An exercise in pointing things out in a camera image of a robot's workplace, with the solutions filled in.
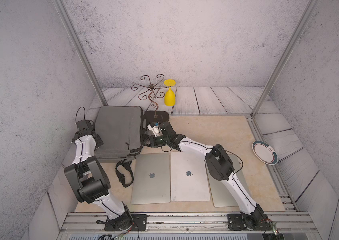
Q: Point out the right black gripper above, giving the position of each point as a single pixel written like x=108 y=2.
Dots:
x=151 y=140

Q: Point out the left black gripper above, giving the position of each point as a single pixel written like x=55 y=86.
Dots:
x=99 y=141

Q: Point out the grey zippered laptop bag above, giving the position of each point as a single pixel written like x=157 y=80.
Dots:
x=121 y=130

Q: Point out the white laptop yellow logo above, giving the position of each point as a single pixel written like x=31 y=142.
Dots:
x=189 y=181

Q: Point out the silver apple laptop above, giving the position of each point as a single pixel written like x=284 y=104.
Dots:
x=221 y=196
x=151 y=179

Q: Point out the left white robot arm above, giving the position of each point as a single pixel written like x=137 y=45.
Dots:
x=90 y=183

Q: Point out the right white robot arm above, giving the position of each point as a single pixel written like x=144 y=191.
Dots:
x=219 y=165

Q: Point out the yellow plastic wine glass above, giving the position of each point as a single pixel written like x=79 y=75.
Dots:
x=169 y=95

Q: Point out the white plate green rim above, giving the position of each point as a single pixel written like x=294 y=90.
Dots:
x=265 y=153

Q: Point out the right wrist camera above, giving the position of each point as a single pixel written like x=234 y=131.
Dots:
x=153 y=129

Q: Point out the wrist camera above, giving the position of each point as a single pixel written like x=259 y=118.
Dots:
x=153 y=129
x=85 y=127

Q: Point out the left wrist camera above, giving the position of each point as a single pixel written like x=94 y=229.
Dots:
x=85 y=127

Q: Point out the copper wire stand dark base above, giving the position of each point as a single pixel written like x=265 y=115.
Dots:
x=152 y=93

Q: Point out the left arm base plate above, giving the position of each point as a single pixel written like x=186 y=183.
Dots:
x=126 y=222

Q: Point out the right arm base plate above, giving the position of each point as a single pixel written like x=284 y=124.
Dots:
x=241 y=222

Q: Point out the aluminium front rail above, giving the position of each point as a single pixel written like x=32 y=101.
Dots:
x=190 y=226

